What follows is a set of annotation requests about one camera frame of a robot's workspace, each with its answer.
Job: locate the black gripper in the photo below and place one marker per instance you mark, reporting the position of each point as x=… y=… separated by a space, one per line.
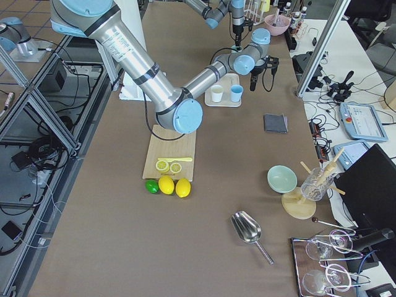
x=237 y=30
x=256 y=72

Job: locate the mint green cup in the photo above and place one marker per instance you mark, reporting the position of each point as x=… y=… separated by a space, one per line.
x=237 y=48

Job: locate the light blue cup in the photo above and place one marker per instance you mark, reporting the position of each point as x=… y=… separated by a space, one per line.
x=236 y=92

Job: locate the cream white cup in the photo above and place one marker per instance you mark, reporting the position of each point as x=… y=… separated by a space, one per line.
x=216 y=92

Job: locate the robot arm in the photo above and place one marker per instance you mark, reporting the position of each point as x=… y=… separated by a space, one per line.
x=213 y=16
x=175 y=108

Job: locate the wine glass rack tray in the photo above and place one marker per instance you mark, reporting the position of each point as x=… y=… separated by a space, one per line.
x=320 y=264

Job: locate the yellow cup on rack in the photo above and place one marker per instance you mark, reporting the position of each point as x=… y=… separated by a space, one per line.
x=265 y=5

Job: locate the pink bowl with ice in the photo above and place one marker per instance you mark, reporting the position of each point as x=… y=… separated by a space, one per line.
x=278 y=26

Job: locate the grey folded cloth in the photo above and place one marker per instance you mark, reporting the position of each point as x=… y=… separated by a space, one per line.
x=276 y=123

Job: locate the metal muddler tool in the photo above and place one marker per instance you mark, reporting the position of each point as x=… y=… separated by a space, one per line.
x=275 y=17

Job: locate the mint green bowl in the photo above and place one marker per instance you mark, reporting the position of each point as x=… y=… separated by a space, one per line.
x=281 y=179

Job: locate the yellow plastic knife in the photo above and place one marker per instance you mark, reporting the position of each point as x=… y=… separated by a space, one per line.
x=187 y=159

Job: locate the wooden cutting board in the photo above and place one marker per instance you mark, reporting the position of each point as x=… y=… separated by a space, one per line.
x=183 y=147

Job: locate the teach pendant tablet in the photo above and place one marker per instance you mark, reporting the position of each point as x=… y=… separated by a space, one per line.
x=362 y=122

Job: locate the lemon half right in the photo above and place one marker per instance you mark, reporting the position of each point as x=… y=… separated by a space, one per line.
x=175 y=168

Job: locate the clear glass mug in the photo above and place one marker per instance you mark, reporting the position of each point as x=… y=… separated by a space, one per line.
x=316 y=184

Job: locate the yellow lemon right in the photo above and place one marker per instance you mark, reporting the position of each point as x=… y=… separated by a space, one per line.
x=183 y=188

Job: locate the yellow lemon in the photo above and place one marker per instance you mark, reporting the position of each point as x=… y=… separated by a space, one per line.
x=183 y=188
x=166 y=185

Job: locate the yellow lemon left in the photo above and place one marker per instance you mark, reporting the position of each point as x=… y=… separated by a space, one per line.
x=166 y=185

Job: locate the green lime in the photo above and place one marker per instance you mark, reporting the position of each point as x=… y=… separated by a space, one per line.
x=152 y=186

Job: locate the metal ice scoop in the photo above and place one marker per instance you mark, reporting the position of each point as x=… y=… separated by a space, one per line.
x=249 y=231

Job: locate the black monitor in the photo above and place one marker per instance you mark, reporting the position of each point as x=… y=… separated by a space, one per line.
x=369 y=186

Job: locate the white wire cup rack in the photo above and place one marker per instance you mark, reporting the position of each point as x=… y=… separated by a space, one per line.
x=252 y=11

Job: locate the aluminium frame post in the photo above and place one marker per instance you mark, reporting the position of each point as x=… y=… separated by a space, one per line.
x=329 y=29

